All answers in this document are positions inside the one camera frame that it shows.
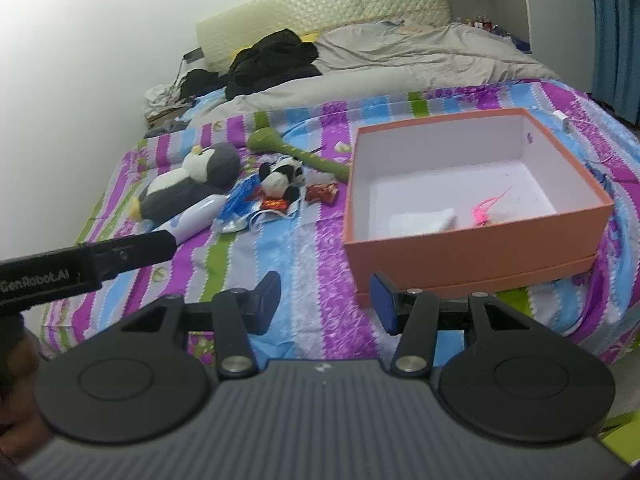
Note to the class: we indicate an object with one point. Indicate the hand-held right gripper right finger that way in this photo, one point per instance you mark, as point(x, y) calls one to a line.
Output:
point(382, 302)

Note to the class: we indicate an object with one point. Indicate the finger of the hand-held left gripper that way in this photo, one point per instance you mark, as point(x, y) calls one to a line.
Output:
point(140, 252)

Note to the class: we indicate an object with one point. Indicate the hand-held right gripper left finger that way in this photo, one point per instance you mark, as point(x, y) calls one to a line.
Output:
point(267, 305)

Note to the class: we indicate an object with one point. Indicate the white cloth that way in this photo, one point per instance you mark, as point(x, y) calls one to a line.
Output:
point(422, 222)
point(160, 97)

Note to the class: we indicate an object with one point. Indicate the salmon pink cardboard box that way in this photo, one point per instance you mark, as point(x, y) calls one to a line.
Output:
point(475, 260)

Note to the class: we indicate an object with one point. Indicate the small panda plush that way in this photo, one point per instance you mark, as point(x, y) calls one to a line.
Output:
point(280, 177)

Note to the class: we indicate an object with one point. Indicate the pink feather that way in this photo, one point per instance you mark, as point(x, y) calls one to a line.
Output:
point(482, 212)

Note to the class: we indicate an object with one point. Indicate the striped floral bedsheet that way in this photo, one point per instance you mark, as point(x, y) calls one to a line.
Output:
point(310, 260)

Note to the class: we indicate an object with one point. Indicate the white plastic bottle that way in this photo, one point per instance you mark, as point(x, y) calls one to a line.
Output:
point(197, 215)

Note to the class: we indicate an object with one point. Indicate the blue face mask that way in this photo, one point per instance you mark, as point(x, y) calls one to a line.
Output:
point(272, 217)

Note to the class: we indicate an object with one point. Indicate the blue white plastic packet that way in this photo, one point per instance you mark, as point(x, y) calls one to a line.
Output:
point(240, 197)

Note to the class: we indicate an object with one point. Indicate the grey white penguin plush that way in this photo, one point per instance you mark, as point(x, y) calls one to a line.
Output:
point(210, 165)

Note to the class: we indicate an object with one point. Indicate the grey cloth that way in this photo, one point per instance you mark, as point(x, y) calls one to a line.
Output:
point(165, 129)

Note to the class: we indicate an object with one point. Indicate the brown cardboard box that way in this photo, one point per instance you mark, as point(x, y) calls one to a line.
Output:
point(167, 117)

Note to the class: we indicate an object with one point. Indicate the white crumpled cloth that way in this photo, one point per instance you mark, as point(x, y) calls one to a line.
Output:
point(160, 97)

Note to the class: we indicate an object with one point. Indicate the green plush stick toy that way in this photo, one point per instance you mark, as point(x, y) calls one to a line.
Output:
point(265, 140)

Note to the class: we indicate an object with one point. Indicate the dark cloth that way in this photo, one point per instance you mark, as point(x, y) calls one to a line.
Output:
point(202, 82)

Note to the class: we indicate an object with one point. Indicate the black clothes pile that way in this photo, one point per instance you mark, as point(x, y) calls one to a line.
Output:
point(275, 60)

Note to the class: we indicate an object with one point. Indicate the grey duvet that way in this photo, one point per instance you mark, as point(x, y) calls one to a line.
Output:
point(425, 60)

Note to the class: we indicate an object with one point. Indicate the white charger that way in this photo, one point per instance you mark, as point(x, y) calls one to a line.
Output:
point(563, 122)

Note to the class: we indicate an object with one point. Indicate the yellow pillow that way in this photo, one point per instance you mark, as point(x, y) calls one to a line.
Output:
point(309, 36)

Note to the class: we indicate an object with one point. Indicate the lime green object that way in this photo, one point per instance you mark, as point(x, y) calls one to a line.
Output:
point(622, 435)

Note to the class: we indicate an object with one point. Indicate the beige pillow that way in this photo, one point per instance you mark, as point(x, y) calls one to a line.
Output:
point(420, 29)

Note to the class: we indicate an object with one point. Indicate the blue object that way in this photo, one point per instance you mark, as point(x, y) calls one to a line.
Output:
point(520, 44)

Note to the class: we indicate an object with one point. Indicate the row of small bottles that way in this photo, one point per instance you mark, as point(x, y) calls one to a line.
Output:
point(482, 23)

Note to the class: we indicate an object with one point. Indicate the cream quilted headboard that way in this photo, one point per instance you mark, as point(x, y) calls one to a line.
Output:
point(325, 0)

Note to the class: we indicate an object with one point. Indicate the black wall socket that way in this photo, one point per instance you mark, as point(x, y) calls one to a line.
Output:
point(193, 54)

